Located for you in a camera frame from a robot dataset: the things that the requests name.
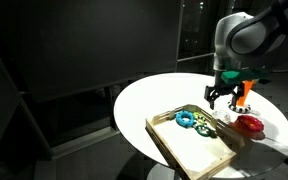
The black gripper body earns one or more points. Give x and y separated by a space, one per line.
225 89

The wooden slatted crate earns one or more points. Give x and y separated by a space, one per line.
190 153

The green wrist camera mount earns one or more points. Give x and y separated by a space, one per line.
237 76

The orange stacking peg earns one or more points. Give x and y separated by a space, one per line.
248 88

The white table pedestal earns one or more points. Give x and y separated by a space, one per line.
160 173

